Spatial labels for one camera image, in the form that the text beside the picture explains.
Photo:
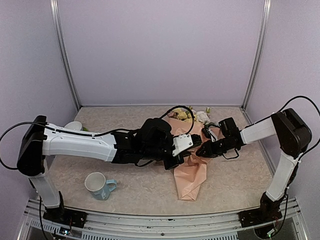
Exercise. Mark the front aluminium rail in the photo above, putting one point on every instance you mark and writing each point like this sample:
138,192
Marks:
113,226

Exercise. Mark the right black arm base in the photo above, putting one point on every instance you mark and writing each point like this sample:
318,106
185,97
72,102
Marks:
268,211

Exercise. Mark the right aluminium frame post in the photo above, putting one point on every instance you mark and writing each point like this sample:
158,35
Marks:
258,53

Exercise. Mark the yellow fake flower stem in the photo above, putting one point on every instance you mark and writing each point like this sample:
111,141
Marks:
182,115

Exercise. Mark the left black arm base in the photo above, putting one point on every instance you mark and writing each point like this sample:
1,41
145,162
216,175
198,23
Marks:
68,217

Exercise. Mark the white fake rose stem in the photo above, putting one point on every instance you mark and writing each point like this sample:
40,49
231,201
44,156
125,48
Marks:
203,116

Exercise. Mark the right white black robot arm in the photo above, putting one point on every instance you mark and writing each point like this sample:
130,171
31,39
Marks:
293,136

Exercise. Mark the beige ribbon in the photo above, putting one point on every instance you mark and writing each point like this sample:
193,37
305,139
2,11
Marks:
194,160

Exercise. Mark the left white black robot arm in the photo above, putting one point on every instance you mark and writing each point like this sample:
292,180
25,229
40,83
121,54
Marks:
153,141

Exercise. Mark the pink beige wrapping paper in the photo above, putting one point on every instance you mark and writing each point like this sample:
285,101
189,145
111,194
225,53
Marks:
188,179

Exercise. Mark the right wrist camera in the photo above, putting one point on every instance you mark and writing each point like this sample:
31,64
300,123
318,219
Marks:
212,133

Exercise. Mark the left aluminium frame post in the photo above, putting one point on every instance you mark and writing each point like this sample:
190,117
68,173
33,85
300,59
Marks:
54,6

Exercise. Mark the aluminium frame post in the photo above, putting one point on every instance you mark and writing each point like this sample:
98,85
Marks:
54,6
258,53

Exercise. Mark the blue white ceramic mug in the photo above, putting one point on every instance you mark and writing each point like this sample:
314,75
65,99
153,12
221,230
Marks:
99,187

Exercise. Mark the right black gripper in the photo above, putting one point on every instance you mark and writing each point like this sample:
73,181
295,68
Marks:
209,148

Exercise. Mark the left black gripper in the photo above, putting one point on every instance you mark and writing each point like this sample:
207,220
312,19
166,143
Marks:
169,165

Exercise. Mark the white bowl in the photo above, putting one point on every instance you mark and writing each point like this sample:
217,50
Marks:
74,125

